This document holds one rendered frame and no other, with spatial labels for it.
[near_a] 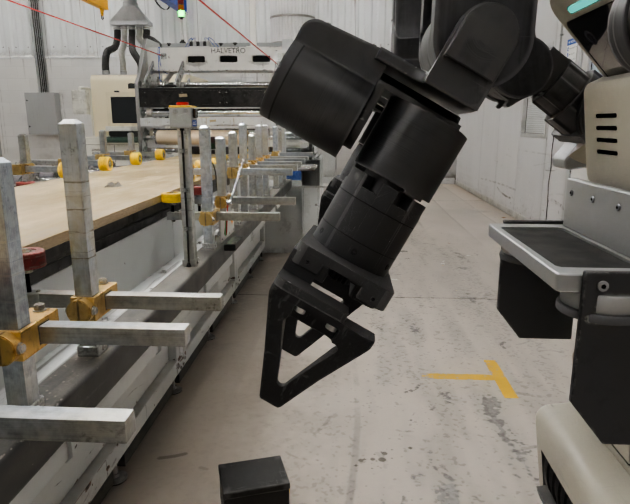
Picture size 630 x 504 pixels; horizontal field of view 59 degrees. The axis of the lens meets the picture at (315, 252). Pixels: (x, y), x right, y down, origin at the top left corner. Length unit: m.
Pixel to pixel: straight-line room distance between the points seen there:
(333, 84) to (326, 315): 0.14
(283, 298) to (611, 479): 0.47
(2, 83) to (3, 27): 1.06
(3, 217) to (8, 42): 12.18
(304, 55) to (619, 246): 0.39
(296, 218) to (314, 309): 4.75
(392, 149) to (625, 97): 0.37
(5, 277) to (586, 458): 0.83
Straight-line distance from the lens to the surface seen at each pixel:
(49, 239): 1.48
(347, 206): 0.36
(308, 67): 0.35
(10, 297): 0.98
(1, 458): 0.96
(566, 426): 0.78
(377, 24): 11.34
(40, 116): 12.52
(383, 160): 0.35
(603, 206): 0.66
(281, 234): 5.11
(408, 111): 0.36
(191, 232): 1.89
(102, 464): 1.91
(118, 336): 0.97
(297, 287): 0.32
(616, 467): 0.72
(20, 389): 1.03
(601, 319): 0.53
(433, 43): 0.35
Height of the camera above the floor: 1.17
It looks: 13 degrees down
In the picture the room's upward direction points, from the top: straight up
